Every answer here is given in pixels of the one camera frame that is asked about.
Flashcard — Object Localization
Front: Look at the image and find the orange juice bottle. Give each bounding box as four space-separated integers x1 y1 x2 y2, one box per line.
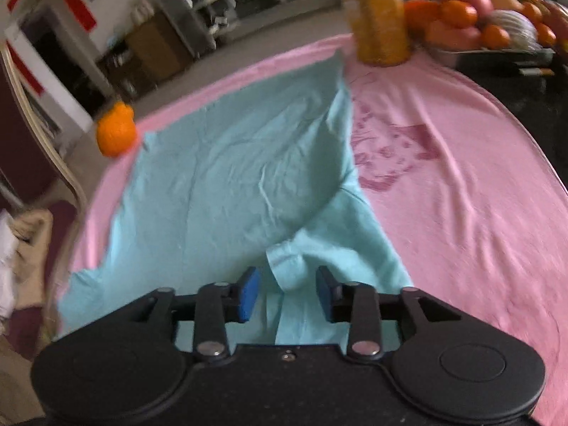
343 0 411 68

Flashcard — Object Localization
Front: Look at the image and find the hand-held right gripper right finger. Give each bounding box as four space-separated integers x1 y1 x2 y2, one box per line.
315 265 463 361

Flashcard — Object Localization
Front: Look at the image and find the pile of mixed fruit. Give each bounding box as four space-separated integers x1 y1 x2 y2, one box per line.
403 0 568 53

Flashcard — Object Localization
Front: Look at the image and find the white garment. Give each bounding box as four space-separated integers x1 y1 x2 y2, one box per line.
0 211 24 320

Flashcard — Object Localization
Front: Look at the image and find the teal t-shirt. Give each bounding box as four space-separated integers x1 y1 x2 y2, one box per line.
58 51 415 348

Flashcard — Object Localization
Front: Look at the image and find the metal fruit tray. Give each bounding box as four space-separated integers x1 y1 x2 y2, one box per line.
425 44 558 71

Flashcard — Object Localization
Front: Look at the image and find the bumpy orange citrus fruit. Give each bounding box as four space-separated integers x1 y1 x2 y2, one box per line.
96 101 138 159

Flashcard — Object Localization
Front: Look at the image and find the grey curved shelf console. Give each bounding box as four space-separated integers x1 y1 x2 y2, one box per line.
148 0 343 50

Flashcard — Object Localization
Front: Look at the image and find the maroon chair with gold frame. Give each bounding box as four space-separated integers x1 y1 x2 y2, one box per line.
0 40 90 360

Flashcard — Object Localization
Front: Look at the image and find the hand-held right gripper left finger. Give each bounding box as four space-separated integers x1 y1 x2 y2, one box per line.
113 266 262 362

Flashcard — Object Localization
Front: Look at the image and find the wooden cabinet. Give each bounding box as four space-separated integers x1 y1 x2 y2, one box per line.
124 11 197 86

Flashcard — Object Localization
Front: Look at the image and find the beige garment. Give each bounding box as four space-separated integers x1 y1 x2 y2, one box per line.
8 208 55 309

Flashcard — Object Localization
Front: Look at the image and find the pink printed blanket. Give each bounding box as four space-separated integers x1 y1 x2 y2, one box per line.
52 33 568 426

